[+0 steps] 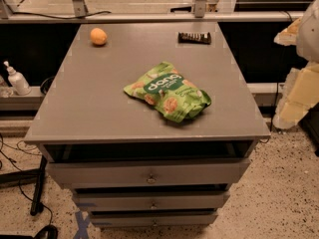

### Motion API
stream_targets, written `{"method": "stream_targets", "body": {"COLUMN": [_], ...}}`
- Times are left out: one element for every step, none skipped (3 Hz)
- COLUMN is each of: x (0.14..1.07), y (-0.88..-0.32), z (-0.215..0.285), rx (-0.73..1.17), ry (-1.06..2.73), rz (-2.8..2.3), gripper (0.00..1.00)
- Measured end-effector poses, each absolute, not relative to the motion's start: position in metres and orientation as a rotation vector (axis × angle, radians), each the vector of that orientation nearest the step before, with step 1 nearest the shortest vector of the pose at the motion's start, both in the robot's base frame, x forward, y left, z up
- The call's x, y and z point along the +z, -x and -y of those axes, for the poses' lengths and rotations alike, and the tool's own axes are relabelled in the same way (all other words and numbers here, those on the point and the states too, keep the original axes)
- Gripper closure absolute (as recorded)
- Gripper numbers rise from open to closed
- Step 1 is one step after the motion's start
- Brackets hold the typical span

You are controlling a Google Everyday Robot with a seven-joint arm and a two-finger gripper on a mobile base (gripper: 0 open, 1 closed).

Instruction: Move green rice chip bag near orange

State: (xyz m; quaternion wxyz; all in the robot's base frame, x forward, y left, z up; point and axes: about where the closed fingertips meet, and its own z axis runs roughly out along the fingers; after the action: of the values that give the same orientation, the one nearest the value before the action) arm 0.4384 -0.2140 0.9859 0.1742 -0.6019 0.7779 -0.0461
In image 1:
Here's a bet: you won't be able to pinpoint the middle grey drawer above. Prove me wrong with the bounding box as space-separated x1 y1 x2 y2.
73 191 229 211

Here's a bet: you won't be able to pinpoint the black floor cables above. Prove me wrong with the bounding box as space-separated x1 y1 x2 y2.
0 132 59 239

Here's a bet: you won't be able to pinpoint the grey drawer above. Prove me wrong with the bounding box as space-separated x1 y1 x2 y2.
73 191 229 211
90 211 217 227
47 158 250 189

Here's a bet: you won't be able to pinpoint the black cable on rail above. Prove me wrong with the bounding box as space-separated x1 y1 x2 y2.
11 10 113 20

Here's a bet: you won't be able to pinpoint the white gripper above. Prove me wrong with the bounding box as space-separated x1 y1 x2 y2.
273 0 319 129

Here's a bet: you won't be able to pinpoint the grey drawer cabinet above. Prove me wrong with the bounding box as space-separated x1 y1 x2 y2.
26 23 269 227

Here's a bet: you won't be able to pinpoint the top grey drawer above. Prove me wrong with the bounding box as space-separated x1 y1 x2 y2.
47 158 250 189

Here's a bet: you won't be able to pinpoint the dark snack bar wrapper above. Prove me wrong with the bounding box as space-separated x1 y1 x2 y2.
177 32 211 45

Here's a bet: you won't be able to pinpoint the black floor stand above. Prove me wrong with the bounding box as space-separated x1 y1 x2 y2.
0 157 47 216

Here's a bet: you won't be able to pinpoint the orange fruit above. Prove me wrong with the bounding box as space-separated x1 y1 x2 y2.
90 28 108 45

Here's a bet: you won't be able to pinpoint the metal frame rail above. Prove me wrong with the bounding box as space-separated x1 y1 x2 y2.
1 0 313 23

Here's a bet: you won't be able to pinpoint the white pump bottle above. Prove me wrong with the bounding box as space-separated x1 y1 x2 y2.
4 61 31 96

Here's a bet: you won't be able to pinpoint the green rice chip bag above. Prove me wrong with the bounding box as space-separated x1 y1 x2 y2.
124 62 211 122

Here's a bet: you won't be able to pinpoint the bottom grey drawer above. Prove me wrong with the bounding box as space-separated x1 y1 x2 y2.
90 211 217 227

